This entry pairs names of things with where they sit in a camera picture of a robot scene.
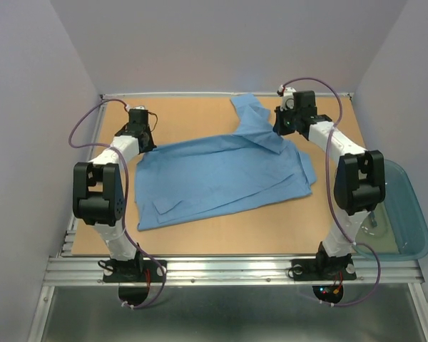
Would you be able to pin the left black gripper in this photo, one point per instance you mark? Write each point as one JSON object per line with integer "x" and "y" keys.
{"x": 150, "y": 146}

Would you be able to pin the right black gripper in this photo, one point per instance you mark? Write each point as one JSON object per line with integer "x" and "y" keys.
{"x": 279, "y": 126}

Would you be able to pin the blue long sleeve shirt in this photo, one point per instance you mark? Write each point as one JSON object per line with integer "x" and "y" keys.
{"x": 222, "y": 174}

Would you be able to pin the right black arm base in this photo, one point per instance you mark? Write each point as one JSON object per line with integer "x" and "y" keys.
{"x": 329, "y": 275}

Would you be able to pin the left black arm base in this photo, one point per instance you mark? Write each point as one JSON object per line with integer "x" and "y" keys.
{"x": 140, "y": 283}

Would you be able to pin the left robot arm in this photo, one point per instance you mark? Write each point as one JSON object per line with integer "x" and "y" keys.
{"x": 100, "y": 193}

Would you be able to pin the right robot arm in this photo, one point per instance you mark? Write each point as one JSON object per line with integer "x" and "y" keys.
{"x": 356, "y": 189}

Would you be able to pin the translucent teal plastic bin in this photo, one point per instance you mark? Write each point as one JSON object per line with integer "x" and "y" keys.
{"x": 396, "y": 229}

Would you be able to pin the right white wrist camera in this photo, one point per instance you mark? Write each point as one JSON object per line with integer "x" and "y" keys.
{"x": 286, "y": 93}

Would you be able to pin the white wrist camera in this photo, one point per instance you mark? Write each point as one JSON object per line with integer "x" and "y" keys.
{"x": 128, "y": 108}
{"x": 286, "y": 93}

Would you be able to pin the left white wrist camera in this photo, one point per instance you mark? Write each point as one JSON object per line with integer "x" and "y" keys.
{"x": 128, "y": 108}

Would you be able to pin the aluminium mounting rail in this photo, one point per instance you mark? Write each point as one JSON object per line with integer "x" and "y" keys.
{"x": 228, "y": 299}

